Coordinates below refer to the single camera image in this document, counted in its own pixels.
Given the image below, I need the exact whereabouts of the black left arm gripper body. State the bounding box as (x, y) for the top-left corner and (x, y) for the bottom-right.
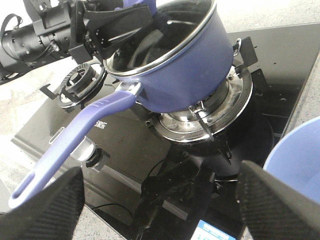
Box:
(23, 0), (100, 64)

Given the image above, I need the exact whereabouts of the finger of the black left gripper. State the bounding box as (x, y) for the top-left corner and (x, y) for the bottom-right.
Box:
(0, 167), (85, 240)

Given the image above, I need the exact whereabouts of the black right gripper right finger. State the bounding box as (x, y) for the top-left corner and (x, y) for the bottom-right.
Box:
(236, 160), (320, 240)

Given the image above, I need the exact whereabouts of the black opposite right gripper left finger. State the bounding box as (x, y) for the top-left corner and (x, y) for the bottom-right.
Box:
(83, 4), (153, 59)

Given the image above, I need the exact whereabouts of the light blue plastic bowl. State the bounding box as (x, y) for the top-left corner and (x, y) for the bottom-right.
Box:
(263, 117), (320, 204)

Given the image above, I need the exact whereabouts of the blue saucepan with handle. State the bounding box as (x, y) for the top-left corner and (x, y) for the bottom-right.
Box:
(8, 0), (235, 210)

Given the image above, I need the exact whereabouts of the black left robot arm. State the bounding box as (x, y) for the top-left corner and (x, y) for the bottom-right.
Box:
(0, 0), (157, 240)

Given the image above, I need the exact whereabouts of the left gas burner with support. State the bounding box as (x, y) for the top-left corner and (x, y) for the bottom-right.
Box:
(40, 60), (107, 113)

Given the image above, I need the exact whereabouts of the gas burner with support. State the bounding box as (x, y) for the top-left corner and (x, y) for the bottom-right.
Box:
(151, 36), (258, 144)
(40, 60), (107, 113)

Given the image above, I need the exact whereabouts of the blue energy label sticker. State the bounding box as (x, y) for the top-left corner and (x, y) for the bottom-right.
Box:
(191, 220), (236, 240)

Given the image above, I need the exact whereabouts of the silver stove control knob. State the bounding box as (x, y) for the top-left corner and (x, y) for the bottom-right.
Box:
(70, 136), (96, 163)

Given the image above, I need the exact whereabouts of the right gas burner with support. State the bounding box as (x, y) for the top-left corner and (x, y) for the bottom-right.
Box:
(151, 36), (258, 144)

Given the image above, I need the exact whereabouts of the black glass gas stove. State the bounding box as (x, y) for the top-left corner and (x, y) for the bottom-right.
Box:
(15, 23), (320, 240)

